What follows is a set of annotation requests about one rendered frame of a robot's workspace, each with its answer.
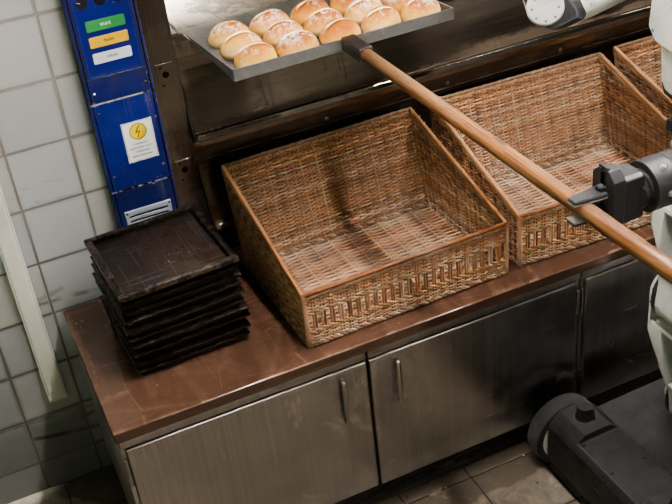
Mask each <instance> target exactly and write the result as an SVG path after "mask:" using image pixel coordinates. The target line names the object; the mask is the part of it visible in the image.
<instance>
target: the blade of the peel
mask: <svg viewBox="0 0 672 504"><path fill-rule="evenodd" d="M301 1H302V0H291V1H288V2H284V3H280V4H276V5H273V6H269V7H265V8H261V9H257V10H254V11H250V12H246V13H242V14H239V15H235V16H231V17H227V18H223V19H220V20H216V21H212V22H208V23H205V24H201V25H197V26H193V27H189V28H186V29H182V30H181V31H182V32H183V33H184V34H185V35H186V36H187V37H188V38H189V39H190V40H191V41H192V42H193V43H194V44H195V45H196V46H198V47H199V48H200V49H201V50H202V51H203V52H204V53H205V54H206V55H207V56H208V57H209V58H210V59H211V60H212V61H213V62H214V63H215V64H216V65H217V66H218V67H220V68H221V69H222V70H223V71H224V72H225V73H226V74H227V75H228V76H229V77H230V78H231V79H232V80H233V81H234V82H237V81H240V80H244V79H247V78H250V77H254V76H257V75H261V74H264V73H268V72H271V71H275V70H278V69H282V68H285V67H289V66H292V65H296V64H299V63H303V62H306V61H310V60H313V59H317V58H320V57H324V56H327V55H331V54H334V53H338V52H341V51H343V50H342V40H341V39H339V40H336V41H332V42H329V43H325V44H322V45H321V44H320V42H319V37H316V38H317V39H318V42H319V45H318V46H315V47H311V48H308V49H304V50H300V51H297V52H293V53H290V54H286V55H283V56H279V57H278V56H277V57H276V58H272V59H269V60H265V61H261V62H258V63H254V64H251V65H247V66H244V67H240V68H237V69H236V68H235V67H234V61H229V60H225V59H223V57H222V56H221V54H220V49H215V48H212V47H211V46H210V44H209V42H208V37H209V34H210V31H211V30H212V29H213V27H214V26H216V25H217V24H218V23H220V22H222V21H225V20H235V21H239V22H241V23H243V24H245V25H246V26H247V27H248V29H249V28H250V23H251V21H252V19H253V18H254V17H255V16H256V15H257V14H258V13H260V12H262V11H264V10H267V9H278V10H281V11H283V12H284V13H286V15H287V16H288V17H289V20H291V19H290V16H291V12H292V10H293V8H294V7H295V6H296V5H297V4H298V3H299V2H301ZM437 2H438V3H439V5H440V8H441V11H439V12H435V13H432V14H428V15H425V16H421V17H418V18H414V19H410V20H407V21H402V20H401V22H400V23H396V24H393V25H389V26H386V27H382V28H378V29H375V30H371V31H368V32H364V33H363V32H362V30H361V25H359V27H360V30H361V34H357V35H356V36H358V37H359V38H361V39H362V40H364V41H365V42H366V43H368V44H369V43H373V42H376V41H380V40H383V39H387V38H390V37H394V36H397V35H401V34H404V33H408V32H411V31H415V30H418V29H422V28H425V27H429V26H432V25H436V24H439V23H443V22H446V21H450V20H453V19H454V8H453V7H451V6H448V5H446V4H444V3H441V2H439V1H437ZM249 30H250V29H249Z"/></svg>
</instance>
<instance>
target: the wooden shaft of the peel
mask: <svg viewBox="0 0 672 504"><path fill-rule="evenodd" d="M360 57H361V60H362V61H363V62H365V63H366V64H367V65H369V66H370V67H372V68H373V69H374V70H376V71H377V72H378V73H380V74H381V75H383V76H384V77H385V78H387V79H388V80H390V81H391V82H392V83H394V84H395V85H396V86H398V87H399V88H401V89H402V90H403V91H405V92H406V93H408V94H409V95H410V96H412V97H413V98H414V99H416V100H417V101H419V102H420V103H421V104H423V105H424V106H426V107H427V108H428V109H430V110H431V111H432V112H434V113H435V114H437V115H438V116H439V117H441V118H442V119H444V120H445V121H446V122H448V123H449V124H450V125H452V126H453V127H455V128H456V129H457V130H459V131H460V132H462V133H463V134H464V135H466V136H467V137H468V138H470V139H471V140H473V141H474V142H475V143H477V144H478V145H479V146H481V147H482V148H484V149H485V150H486V151H488V152H489V153H491V154H492V155H493V156H495V157H496V158H497V159H499V160H500V161H502V162H503V163H504V164H506V165H507V166H509V167H510V168H511V169H513V170H514V171H515V172H517V173H518V174H520V175H521V176H522V177H524V178H525V179H527V180H528V181H529V182H531V183H532V184H533V185H535V186H536V187H538V188H539V189H540V190H542V191H543V192H545V193H546V194H547V195H549V196H550V197H551V198H553V199H554V200H556V201H557V202H558V203H560V204H561V205H563V206H564V207H565V208H567V209H568V210H569V211H571V212H572V213H574V214H575V215H576V216H578V217H579V218H581V219H582V220H583V221H585V222H586V223H587V224H589V225H590V226H592V227H593V228H594V229H596V230H597V231H599V232H600V233H601V234H603V235H604V236H605V237H607V238H608V239H610V240H611V241H612V242H614V243H615V244H617V245H618V246H619V247H621V248H622V249H623V250H625V251H626V252H628V253H629V254H630V255H632V256H633V257H634V258H636V259H637V260H639V261H640V262H641V263H643V264H644V265H646V266H647V267H648V268H650V269H651V270H652V271H654V272H655V273H657V274H658V275H659V276H661V277H662V278H664V279H665V280H666V281H668V282H669V283H670V284H672V258H670V257H669V256H667V255H666V254H664V253H663V252H661V251H660V250H659V249H657V248H656V247H654V246H653V245H651V244H650V243H649V242H647V241H646V240H644V239H643V238H641V237H640V236H638V235H637V234H636V233H634V232H633V231H631V230H630V229H628V228H627V227H625V226H624V225H623V224H621V223H620V222H618V221H617V220H615V219H614V218H613V217H611V216H610V215H608V214H607V213H605V212H604V211H602V210H601V209H600V208H598V207H597V206H595V205H594V204H592V203H590V204H586V205H583V206H579V207H573V206H572V205H570V204H569V203H568V198H569V197H571V196H574V195H576V194H578V193H577V192H575V191H574V190H572V189H571V188H569V187H568V186H566V185H565V184H564V183H562V182H561V181H559V180H558V179H556V178H555V177H554V176H552V175H551V174H549V173H548V172H546V171H545V170H543V169H542V168H541V167H539V166H538V165H536V164H535V163H533V162H532V161H530V160H529V159H528V158H526V157H525V156H523V155H522V154H520V153H519V152H518V151H516V150H515V149H513V148H512V147H510V146H509V145H507V144H506V143H505V142H503V141H502V140H500V139H499V138H497V137H496V136H495V135H493V134H492V133H490V132H489V131H487V130H486V129H484V128H483V127H482V126H480V125H479V124H477V123H476V122H474V121H473V120H471V119H470V118H469V117H467V116H466V115H464V114H463V113H461V112H460V111H459V110H457V109H456V108H454V107H453V106H451V105H450V104H448V103H447V102H446V101H444V100H443V99H441V98H440V97H438V96H437V95H436V94H434V93H433V92H431V91H430V90H428V89H427V88H425V87H424V86H423V85H421V84H420V83H418V82H417V81H415V80H414V79H412V78H411V77H410V76H408V75H407V74H405V73H404V72H402V71H401V70H400V69H398V68H397V67H395V66H394V65H392V64H391V63H389V62H388V61H387V60H385V59H384V58H382V57H381V56H379V55H378V54H376V53H375V52H374V51H372V50H371V49H364V50H363V51H362V52H361V55H360Z"/></svg>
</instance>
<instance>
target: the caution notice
mask: <svg viewBox="0 0 672 504"><path fill-rule="evenodd" d="M120 126H121V130H122V134H123V139H124V143H125V147H126V151H127V155H128V160H129V164H130V163H134V162H137V161H141V160H144V159H148V158H151V157H155V156H158V155H159V152H158V148H157V143H156V139H155V134H154V129H153V125H152V120H151V117H147V118H144V119H140V120H136V121H133V122H129V123H126V124H122V125H120Z"/></svg>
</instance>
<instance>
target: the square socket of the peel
mask: <svg viewBox="0 0 672 504"><path fill-rule="evenodd" d="M341 40H342V50H343V51H344V52H345V53H347V54H348V55H349V56H351V57H352V58H353V59H355V60H356V61H358V62H359V63H365V62H363V61H362V60H361V57H360V55H361V52H362V51H363V50H364V49H371V50H372V46H371V45H369V44H368V43H366V42H365V41H364V40H362V39H361V38H359V37H358V36H356V35H355V34H351V35H348V36H344V37H341ZM372 51H373V50H372Z"/></svg>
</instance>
